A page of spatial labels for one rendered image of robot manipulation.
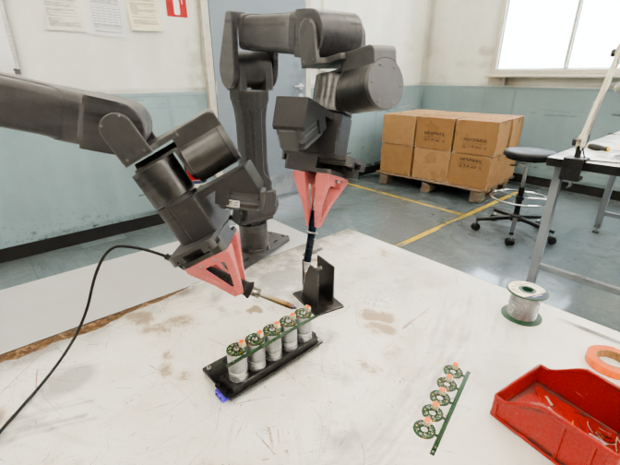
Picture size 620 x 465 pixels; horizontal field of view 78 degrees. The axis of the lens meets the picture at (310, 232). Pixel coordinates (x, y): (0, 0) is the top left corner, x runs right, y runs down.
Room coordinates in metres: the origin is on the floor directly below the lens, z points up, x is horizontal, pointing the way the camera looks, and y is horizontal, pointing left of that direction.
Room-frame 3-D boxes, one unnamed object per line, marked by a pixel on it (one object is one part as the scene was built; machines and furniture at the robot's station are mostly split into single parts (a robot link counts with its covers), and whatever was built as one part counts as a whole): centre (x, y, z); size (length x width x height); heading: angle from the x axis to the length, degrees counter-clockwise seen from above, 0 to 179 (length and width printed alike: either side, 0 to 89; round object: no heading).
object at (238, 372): (0.38, 0.09, 0.79); 0.02 x 0.02 x 0.05
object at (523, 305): (0.54, -0.36, 0.78); 0.06 x 0.06 x 0.05
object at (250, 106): (0.77, 0.11, 1.00); 0.07 x 0.06 x 0.33; 124
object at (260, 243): (0.79, 0.13, 0.79); 0.20 x 0.07 x 0.08; 151
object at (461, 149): (4.04, -1.44, 0.38); 1.20 x 0.80 x 0.73; 47
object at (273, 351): (0.42, 0.05, 0.79); 0.02 x 0.02 x 0.05
